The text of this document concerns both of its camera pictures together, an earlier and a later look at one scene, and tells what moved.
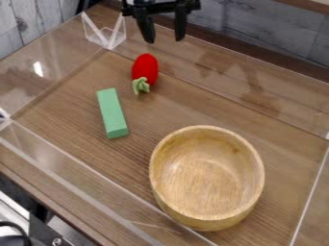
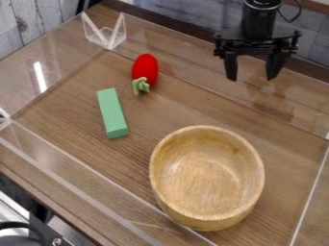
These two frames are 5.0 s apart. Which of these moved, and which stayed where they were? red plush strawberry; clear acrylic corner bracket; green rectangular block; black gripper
Moved: black gripper
Stayed: clear acrylic corner bracket; green rectangular block; red plush strawberry
